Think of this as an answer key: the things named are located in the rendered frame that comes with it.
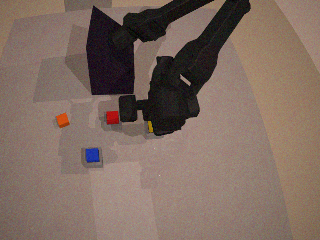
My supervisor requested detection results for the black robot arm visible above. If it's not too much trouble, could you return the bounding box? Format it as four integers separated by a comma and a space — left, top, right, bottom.
109, 0, 251, 137

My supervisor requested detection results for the orange block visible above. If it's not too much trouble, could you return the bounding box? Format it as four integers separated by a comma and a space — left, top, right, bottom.
57, 113, 70, 129

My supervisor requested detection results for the yellow button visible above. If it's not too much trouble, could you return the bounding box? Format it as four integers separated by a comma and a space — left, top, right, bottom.
144, 121, 165, 140

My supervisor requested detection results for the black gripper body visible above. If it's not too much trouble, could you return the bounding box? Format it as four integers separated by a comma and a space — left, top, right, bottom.
118, 89, 200, 123

